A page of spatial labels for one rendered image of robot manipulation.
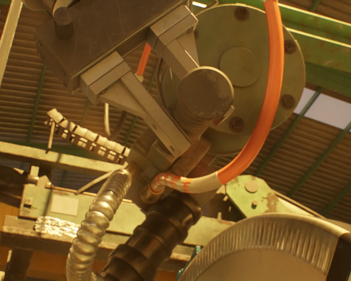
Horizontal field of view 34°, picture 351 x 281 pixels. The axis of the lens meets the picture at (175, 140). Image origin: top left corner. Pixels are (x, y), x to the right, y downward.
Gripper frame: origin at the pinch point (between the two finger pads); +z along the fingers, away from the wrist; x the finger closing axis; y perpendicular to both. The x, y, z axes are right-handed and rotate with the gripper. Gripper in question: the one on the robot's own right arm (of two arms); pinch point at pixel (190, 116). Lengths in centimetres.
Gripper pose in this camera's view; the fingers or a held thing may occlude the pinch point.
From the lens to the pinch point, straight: 49.7
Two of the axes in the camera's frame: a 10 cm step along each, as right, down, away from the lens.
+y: 1.6, -2.4, -9.6
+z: 6.3, 7.7, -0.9
